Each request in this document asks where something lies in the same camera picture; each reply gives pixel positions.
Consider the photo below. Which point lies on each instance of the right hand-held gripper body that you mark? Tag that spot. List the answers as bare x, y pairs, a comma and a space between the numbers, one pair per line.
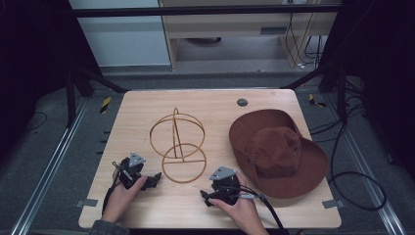
225, 187

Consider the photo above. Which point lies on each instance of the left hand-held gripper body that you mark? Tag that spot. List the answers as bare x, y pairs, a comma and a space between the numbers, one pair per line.
130, 171

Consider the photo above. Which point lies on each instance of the brown brimmed hat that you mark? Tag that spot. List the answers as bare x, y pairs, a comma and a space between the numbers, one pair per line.
277, 153

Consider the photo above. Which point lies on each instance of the person's right hand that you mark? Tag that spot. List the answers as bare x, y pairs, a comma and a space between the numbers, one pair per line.
243, 213

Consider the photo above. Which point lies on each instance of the person's left hand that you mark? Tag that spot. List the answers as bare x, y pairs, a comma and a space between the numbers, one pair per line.
120, 202

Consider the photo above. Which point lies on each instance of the yellow black tape strip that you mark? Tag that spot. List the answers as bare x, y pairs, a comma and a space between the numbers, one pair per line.
105, 104
315, 101

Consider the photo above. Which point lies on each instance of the grey round table grommet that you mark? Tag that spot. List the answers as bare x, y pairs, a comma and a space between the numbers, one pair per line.
242, 102

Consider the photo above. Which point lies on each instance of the black metal stand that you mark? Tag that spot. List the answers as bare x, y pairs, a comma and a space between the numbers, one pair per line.
70, 98
341, 94

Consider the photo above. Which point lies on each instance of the white cabinet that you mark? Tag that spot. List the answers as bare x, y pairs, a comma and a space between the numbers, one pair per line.
124, 36

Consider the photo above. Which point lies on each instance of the dark curtain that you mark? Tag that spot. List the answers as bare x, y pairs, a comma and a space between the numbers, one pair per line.
381, 71
32, 65

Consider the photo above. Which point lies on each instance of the grey table bracket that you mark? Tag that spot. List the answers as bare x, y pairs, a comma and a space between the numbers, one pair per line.
332, 204
86, 202

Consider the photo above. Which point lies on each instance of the aluminium floor rail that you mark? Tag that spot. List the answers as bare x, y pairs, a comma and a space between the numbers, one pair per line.
368, 176
45, 169

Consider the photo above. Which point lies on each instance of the black frame crossbar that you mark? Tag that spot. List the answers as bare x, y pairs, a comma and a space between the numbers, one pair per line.
202, 10

